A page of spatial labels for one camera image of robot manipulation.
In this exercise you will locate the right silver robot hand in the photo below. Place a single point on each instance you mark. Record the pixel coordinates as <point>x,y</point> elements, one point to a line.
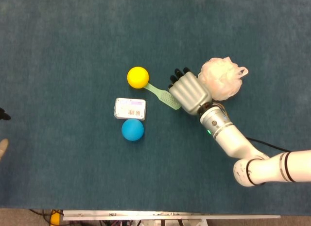
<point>189,92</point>

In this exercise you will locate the clear plastic box with label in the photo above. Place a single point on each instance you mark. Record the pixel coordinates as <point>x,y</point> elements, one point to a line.
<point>130,109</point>

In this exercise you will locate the yellow foam ball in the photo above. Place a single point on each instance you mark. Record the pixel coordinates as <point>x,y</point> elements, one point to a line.
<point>138,77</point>

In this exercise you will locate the teal table cloth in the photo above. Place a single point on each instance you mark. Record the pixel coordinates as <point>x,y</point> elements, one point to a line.
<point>73,41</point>

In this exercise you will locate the blue foam ball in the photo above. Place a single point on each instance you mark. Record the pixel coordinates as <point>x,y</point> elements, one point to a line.
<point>132,130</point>

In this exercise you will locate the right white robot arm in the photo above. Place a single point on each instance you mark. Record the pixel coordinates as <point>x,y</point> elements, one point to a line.
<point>230,141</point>

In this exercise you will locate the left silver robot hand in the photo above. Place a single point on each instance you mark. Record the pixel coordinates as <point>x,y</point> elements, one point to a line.
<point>3,148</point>

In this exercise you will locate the mint green plastic hairbrush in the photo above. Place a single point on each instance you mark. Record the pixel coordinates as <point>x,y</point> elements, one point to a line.
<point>162,94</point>

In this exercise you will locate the yellow plastic block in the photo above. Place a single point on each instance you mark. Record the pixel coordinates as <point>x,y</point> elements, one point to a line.
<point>54,218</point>

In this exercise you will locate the white metal base frame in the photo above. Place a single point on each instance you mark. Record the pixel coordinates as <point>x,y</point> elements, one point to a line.
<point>150,223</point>

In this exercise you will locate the white mesh bath loofah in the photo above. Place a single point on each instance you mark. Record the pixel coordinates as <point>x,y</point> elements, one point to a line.
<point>221,77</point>

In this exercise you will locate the aluminium frame rail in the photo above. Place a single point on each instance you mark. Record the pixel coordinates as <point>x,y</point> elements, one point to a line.
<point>170,216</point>

